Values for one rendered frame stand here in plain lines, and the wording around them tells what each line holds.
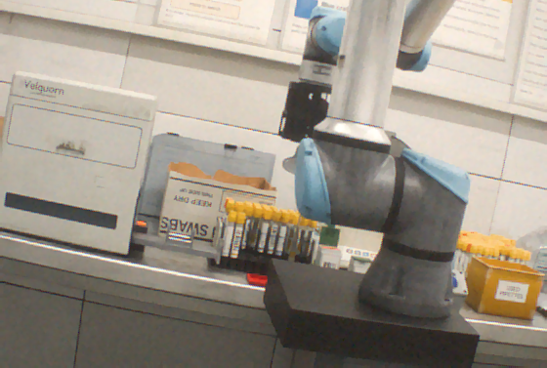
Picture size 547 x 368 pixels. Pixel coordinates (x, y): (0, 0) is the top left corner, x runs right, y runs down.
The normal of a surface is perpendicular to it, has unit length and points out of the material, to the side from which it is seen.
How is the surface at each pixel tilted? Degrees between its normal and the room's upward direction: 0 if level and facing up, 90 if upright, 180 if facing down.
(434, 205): 93
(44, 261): 90
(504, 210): 90
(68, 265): 90
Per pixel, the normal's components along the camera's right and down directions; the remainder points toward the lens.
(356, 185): 0.12, 0.07
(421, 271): 0.04, -0.18
